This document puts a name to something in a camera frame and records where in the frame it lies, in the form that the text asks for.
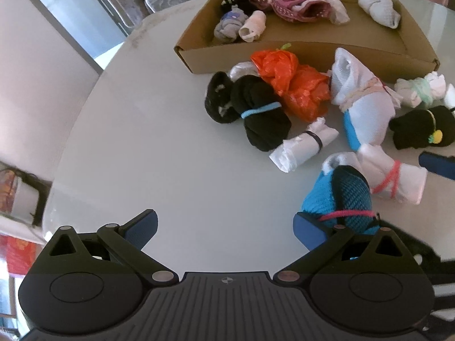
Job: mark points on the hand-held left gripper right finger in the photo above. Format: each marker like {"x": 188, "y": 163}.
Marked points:
{"x": 309, "y": 232}

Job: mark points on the beige sock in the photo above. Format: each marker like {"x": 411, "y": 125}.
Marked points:
{"x": 254, "y": 25}

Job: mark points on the white blue sock bundle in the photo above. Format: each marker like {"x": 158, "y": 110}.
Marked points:
{"x": 369, "y": 113}

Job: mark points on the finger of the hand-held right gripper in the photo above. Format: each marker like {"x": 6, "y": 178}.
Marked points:
{"x": 439, "y": 165}

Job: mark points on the brown cardboard box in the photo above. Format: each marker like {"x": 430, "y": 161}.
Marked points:
{"x": 320, "y": 41}

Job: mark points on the blue mesh sock bundle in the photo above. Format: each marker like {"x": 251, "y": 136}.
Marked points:
{"x": 352, "y": 191}

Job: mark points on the grey sock bundle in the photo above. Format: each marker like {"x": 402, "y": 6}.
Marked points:
{"x": 227, "y": 25}

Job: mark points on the red patterned cloth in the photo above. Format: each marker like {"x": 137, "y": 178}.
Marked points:
{"x": 16, "y": 255}

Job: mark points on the white plastic roll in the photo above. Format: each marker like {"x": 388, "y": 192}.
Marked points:
{"x": 298, "y": 145}

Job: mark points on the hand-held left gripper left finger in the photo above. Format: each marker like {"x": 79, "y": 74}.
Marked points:
{"x": 140, "y": 229}

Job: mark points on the white green sock bundle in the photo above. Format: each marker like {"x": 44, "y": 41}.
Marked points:
{"x": 416, "y": 92}

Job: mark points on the black white striped sock bundle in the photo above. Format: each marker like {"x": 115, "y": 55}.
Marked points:
{"x": 234, "y": 0}

